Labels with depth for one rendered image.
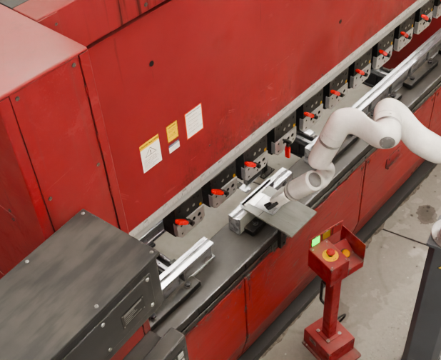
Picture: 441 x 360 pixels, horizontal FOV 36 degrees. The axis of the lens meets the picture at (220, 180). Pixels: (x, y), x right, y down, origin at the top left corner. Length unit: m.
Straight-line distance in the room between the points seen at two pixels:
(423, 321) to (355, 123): 1.17
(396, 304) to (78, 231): 2.56
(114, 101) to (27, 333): 0.81
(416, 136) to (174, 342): 1.19
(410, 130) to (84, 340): 1.48
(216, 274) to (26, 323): 1.48
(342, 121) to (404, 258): 1.80
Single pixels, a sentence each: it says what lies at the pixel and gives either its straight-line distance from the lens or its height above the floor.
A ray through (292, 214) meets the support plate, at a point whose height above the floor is 1.00.
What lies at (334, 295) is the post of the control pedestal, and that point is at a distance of 3.29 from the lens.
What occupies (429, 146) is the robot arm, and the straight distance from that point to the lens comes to 2.51.
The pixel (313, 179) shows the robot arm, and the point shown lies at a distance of 2.66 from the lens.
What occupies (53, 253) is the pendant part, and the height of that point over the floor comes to 1.95.
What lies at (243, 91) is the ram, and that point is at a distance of 2.50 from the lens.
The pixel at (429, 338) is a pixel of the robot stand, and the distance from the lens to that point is 3.34.
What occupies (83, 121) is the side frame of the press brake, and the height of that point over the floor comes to 2.12.
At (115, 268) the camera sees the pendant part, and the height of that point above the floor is 1.95.
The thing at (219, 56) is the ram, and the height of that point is 1.85.
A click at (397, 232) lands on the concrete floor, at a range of 4.24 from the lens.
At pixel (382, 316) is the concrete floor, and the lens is 3.84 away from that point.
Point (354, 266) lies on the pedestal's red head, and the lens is 3.12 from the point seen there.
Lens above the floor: 3.11
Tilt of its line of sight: 44 degrees down
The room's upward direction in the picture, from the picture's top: 4 degrees counter-clockwise
